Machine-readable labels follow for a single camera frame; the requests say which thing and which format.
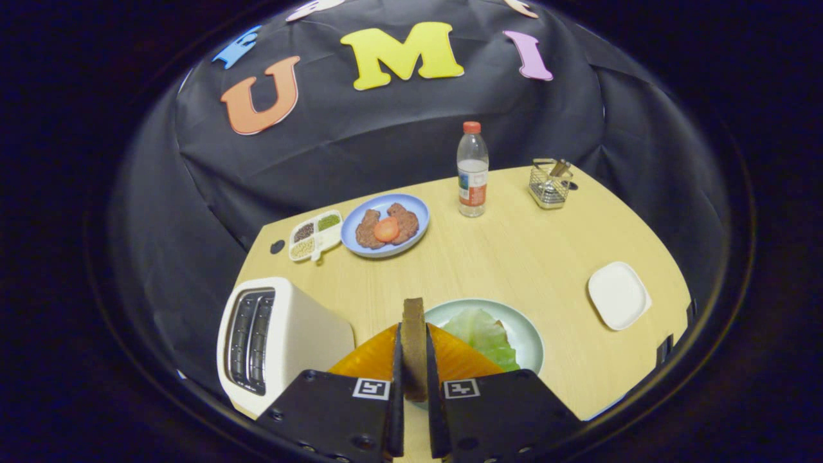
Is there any white toaster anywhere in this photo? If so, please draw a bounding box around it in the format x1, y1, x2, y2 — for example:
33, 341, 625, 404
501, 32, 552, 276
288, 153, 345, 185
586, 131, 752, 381
217, 277, 356, 417

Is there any brown toast slice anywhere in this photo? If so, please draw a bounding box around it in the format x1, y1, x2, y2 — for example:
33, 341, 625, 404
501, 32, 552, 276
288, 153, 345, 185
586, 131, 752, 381
402, 297, 429, 403

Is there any small white square plate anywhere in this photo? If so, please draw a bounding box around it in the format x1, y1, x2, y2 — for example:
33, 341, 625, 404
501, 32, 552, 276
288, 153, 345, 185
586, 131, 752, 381
588, 261, 653, 332

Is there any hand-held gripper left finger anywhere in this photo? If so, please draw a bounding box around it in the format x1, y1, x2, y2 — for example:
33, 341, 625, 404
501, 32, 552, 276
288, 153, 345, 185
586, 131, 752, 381
256, 323, 404, 463

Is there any white divided seasoning tray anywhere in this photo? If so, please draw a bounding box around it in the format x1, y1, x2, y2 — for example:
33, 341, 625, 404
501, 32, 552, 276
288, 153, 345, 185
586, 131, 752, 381
288, 210, 344, 264

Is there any pale green round plate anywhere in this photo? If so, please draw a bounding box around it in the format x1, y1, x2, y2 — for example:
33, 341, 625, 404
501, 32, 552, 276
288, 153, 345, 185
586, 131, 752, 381
404, 298, 545, 412

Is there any black backdrop cloth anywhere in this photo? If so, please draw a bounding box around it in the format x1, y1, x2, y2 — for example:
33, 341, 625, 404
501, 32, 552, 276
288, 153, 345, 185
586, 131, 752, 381
109, 0, 730, 393

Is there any clear plastic water bottle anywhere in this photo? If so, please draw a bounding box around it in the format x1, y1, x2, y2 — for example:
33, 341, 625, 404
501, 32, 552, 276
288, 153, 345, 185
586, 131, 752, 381
457, 121, 489, 218

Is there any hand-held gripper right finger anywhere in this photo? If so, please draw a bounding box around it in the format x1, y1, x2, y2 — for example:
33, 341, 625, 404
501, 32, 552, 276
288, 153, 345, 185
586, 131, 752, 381
426, 323, 583, 463

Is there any brown meat patty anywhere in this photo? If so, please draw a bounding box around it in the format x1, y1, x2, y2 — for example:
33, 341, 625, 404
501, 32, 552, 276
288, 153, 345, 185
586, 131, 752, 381
355, 208, 385, 250
387, 203, 420, 246

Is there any metal wire utensil basket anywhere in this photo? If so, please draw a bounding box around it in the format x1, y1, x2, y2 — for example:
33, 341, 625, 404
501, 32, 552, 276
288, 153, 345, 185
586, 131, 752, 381
529, 158, 574, 210

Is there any green lettuce leaf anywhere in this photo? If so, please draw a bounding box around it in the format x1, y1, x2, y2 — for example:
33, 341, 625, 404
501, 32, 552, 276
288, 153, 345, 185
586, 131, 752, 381
442, 309, 521, 374

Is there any blue round plate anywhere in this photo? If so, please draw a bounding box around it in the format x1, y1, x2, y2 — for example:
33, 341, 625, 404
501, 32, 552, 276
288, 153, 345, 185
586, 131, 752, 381
340, 194, 430, 259

